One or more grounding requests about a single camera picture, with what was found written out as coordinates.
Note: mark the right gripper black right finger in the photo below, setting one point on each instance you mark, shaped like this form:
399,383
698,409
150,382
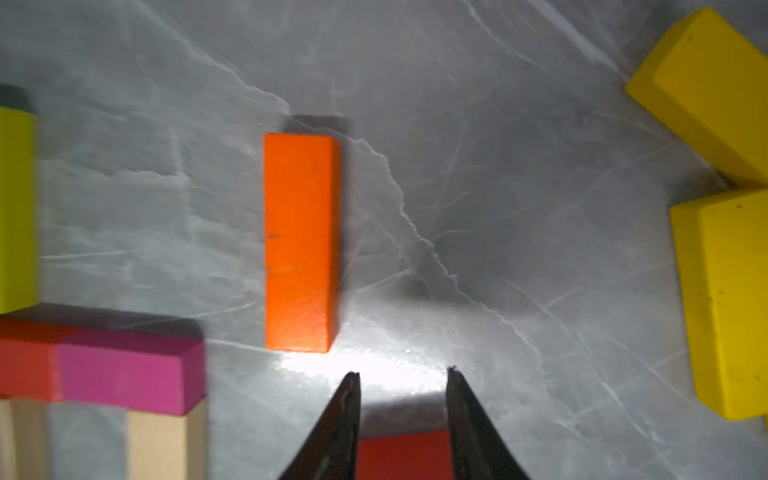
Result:
477,449

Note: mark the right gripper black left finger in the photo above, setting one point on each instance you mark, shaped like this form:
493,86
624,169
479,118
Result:
330,450

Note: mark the natural wood block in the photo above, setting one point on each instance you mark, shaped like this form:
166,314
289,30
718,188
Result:
161,446
24,440

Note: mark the magenta block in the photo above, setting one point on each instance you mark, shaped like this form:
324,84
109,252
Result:
133,370

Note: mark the orange block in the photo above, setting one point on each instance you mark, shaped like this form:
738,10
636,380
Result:
302,196

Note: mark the small red block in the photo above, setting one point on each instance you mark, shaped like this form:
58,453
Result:
30,366

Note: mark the long yellow block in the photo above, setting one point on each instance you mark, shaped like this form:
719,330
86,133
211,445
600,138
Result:
18,210

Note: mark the yellow block at pile top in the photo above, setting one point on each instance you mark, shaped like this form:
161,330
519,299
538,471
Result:
707,83

